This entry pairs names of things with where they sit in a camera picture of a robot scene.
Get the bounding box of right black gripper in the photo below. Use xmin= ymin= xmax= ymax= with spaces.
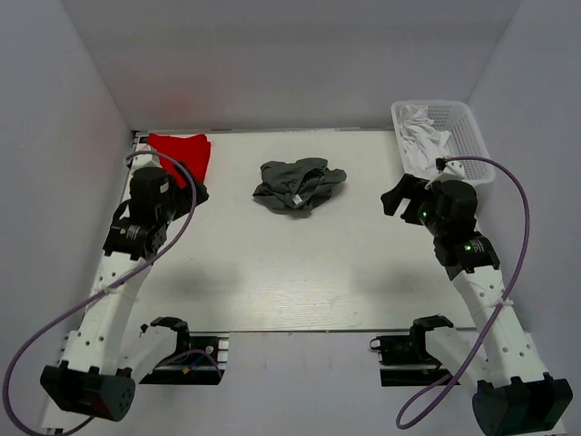
xmin=381 ymin=173 xmax=448 ymax=237

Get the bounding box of dark grey t shirt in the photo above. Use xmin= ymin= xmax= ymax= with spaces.
xmin=252 ymin=157 xmax=347 ymax=214

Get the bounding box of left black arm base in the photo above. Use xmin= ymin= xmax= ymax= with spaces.
xmin=140 ymin=333 xmax=230 ymax=386

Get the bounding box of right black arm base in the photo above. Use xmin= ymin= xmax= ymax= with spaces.
xmin=369 ymin=334 xmax=450 ymax=388

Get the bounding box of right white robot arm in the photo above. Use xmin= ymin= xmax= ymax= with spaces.
xmin=380 ymin=174 xmax=573 ymax=435

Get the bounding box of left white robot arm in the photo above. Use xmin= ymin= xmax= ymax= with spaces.
xmin=40 ymin=163 xmax=209 ymax=421

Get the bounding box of folded red t shirt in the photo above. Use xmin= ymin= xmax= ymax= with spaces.
xmin=147 ymin=134 xmax=211 ymax=183

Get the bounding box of crumpled white t shirt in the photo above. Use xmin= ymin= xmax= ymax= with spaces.
xmin=397 ymin=104 xmax=451 ymax=180

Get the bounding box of white plastic basket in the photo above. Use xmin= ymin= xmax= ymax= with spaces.
xmin=391 ymin=100 xmax=488 ymax=173

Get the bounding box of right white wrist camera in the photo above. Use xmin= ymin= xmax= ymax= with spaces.
xmin=425 ymin=158 xmax=466 ymax=190

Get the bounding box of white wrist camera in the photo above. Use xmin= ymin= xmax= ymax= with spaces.
xmin=425 ymin=158 xmax=466 ymax=190
xmin=123 ymin=150 xmax=162 ymax=172

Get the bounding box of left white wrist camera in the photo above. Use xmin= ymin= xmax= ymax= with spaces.
xmin=123 ymin=150 xmax=162 ymax=172

